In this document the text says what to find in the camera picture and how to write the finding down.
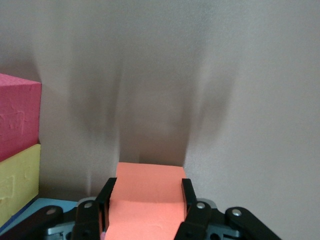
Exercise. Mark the blue foam block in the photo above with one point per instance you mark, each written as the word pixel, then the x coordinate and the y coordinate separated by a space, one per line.
pixel 37 203

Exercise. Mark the yellow foam block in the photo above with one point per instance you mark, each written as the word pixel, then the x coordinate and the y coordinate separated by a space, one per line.
pixel 17 180

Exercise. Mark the pink foam block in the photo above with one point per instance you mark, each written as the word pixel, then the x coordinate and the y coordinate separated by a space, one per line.
pixel 102 235

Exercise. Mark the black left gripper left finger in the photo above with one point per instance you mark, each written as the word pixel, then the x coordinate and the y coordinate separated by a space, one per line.
pixel 85 220

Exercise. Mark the brown table cover sheet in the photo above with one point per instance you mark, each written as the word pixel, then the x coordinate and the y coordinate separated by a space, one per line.
pixel 175 75

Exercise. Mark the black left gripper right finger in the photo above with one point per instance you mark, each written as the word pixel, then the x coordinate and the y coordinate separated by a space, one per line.
pixel 212 225

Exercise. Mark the orange foam block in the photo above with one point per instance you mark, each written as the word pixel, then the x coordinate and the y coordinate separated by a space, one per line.
pixel 150 187

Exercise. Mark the red foam block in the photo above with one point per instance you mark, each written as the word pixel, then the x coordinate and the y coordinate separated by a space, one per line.
pixel 17 112

